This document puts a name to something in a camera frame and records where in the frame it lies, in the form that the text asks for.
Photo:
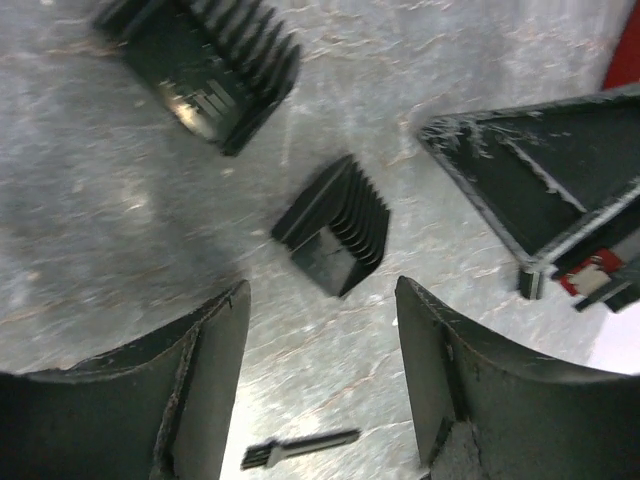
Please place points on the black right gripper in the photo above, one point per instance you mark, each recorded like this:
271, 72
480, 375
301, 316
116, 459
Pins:
558, 182

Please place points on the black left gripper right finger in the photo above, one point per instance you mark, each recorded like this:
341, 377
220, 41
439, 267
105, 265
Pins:
486, 407

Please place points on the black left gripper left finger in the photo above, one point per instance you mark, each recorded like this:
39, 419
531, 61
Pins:
158, 407

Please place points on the black clipper guard comb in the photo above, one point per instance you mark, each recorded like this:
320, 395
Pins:
336, 230
221, 67

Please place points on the black cleaning brush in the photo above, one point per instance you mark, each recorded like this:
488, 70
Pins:
267, 455

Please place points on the dark red plate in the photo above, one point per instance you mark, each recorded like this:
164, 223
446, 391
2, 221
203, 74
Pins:
624, 67

